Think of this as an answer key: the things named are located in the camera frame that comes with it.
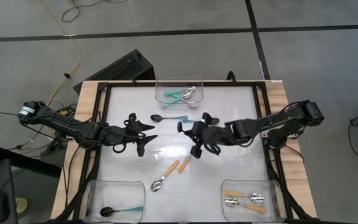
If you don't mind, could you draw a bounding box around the clear plastic bin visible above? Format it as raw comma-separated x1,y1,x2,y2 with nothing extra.
79,179,145,224
154,74,204,110
221,179,285,223

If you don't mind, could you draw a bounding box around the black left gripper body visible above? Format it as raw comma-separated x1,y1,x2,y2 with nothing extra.
107,113,146,158

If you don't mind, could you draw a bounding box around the black vented equipment case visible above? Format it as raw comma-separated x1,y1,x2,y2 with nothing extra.
73,49,155,95

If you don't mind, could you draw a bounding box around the black looped cable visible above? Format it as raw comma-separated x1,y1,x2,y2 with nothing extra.
61,0,129,23

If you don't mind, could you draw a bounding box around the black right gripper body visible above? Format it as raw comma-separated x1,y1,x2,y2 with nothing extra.
186,111,230,159

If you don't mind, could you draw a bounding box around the yellow cable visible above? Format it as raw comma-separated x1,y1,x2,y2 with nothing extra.
39,0,82,102

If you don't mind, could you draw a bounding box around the black stand leg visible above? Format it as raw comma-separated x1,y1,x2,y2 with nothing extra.
0,145,63,179

